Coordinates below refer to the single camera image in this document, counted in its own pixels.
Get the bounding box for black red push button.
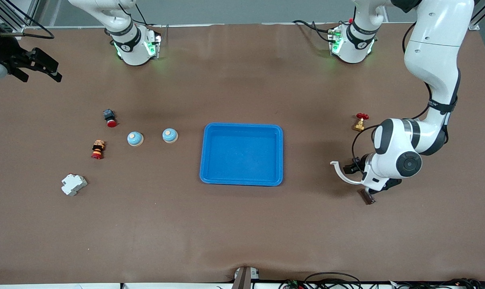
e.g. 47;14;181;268
103;109;118;128

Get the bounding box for white circuit breaker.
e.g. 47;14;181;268
61;173;88;196

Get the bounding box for black cable bundle blue plugs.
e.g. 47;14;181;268
387;278;485;289

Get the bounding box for brass valve red handle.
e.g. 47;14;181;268
353;113;369;132

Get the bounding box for metal table clamp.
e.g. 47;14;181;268
231;266;261;289

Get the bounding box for black cable at arm base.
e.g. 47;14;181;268
292;19;336;43

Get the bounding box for black looped cable bundle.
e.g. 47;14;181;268
278;272;363;289

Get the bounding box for brown table mat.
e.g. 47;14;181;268
0;22;485;285

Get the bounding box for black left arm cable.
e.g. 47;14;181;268
351;22;462;171

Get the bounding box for long dark electrolytic capacitor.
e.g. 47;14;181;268
359;188;376;205

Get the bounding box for red yellow emergency stop switch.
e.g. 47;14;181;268
91;140;106;160

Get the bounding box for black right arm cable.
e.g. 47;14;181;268
0;0;55;40

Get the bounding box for white curved plastic bracket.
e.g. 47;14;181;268
330;161;366;185

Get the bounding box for blue plastic tray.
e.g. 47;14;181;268
199;122;284;187

